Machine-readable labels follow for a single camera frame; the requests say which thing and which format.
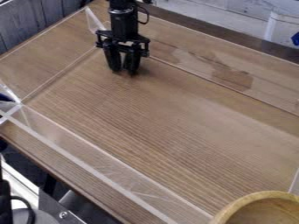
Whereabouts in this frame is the clear acrylic corner bracket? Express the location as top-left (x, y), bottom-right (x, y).
top-left (86, 7), bottom-right (111, 34)

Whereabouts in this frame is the white container in background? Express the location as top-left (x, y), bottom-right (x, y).
top-left (265, 11), bottom-right (299, 49)

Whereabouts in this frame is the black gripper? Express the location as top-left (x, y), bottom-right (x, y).
top-left (96, 30), bottom-right (151, 75)

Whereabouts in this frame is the grey metal bracket with screw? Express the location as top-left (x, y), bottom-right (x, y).
top-left (38, 191), bottom-right (87, 224)

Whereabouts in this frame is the black vertical post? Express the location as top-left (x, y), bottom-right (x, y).
top-left (0, 166), bottom-right (14, 224)

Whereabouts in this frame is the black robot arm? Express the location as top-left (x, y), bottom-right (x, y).
top-left (96, 0), bottom-right (151, 75)

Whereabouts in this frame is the clear acrylic tray wall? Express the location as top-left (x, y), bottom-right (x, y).
top-left (0, 84), bottom-right (220, 224)

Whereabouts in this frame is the black cable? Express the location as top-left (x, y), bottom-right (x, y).
top-left (11, 195), bottom-right (36, 224)

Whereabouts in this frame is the brown wooden bowl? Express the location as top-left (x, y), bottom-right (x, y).
top-left (210, 191), bottom-right (299, 224)

